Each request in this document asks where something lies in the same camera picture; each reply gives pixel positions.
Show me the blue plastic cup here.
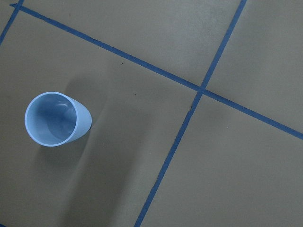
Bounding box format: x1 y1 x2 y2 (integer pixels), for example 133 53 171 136
24 92 92 147

